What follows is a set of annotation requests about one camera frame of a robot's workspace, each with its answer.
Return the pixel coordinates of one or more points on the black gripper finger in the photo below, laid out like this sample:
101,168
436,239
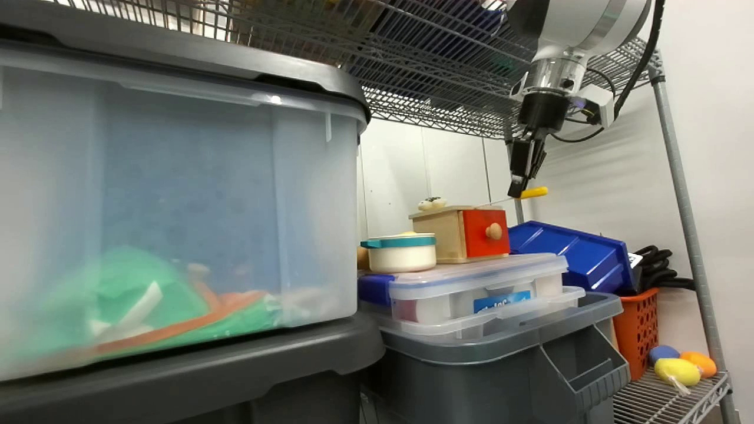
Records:
518,168
538,154

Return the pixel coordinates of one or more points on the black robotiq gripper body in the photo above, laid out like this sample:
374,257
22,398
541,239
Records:
542,111

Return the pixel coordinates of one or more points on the yellow toy food piece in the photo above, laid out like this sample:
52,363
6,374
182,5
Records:
535,192

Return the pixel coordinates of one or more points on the red drawer with wooden knob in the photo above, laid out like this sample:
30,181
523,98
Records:
478,239

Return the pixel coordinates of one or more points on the red wooden box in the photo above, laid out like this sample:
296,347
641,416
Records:
438,237

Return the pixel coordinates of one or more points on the blue plastic bin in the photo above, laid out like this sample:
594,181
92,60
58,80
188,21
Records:
578,254

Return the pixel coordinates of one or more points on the clear flat container blue rim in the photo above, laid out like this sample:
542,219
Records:
471,285

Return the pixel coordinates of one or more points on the clear flat storage container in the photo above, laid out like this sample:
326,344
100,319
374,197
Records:
562,310

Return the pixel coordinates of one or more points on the orange perforated basket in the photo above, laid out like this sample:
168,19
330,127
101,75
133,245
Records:
637,331

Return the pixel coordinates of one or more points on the large grey tote bin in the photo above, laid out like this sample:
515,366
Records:
471,385

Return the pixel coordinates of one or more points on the blue soft toy ball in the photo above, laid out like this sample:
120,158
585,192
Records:
662,353

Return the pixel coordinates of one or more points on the yellow soft toy ball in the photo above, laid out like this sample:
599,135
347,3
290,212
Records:
677,370

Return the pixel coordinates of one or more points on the orange soft toy ball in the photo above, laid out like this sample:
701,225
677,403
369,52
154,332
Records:
701,363

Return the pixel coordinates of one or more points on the clear tote with dark lid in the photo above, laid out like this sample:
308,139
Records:
195,197

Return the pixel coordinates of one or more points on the dark grey tote bin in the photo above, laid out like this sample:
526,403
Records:
235,378

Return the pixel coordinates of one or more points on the green fabric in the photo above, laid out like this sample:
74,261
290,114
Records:
118,297

